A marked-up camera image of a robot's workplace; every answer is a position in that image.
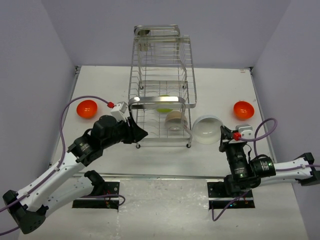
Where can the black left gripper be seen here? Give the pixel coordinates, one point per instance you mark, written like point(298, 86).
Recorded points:
point(134, 132)

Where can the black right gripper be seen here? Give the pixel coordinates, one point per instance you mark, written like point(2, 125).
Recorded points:
point(226, 136)

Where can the white ribbed bowl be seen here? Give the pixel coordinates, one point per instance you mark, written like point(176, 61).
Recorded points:
point(206, 129)

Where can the orange plastic bowl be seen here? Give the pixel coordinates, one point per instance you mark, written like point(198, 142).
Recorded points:
point(87, 109)
point(243, 110)

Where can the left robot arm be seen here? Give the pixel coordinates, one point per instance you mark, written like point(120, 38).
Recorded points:
point(31, 205)

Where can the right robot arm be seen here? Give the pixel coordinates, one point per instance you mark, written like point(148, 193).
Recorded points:
point(266, 172)

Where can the green ribbed bowl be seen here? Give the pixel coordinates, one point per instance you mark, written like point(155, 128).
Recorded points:
point(164, 109)

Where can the beige ceramic bowl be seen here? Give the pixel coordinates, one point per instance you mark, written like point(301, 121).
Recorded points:
point(175, 121)

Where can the perforated metal cutlery holder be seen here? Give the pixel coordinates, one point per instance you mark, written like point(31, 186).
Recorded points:
point(143, 36)

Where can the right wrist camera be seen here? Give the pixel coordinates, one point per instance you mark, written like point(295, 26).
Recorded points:
point(244, 131)

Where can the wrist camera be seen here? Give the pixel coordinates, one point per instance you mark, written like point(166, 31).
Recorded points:
point(244, 131)
point(119, 110)

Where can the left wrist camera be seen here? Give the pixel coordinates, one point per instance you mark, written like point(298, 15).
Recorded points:
point(119, 110)

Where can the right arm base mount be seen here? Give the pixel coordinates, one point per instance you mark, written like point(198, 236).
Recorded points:
point(218, 197)

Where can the metal wire dish rack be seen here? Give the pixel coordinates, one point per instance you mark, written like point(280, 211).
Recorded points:
point(162, 74)

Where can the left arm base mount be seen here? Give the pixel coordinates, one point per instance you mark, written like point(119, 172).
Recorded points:
point(100, 188)

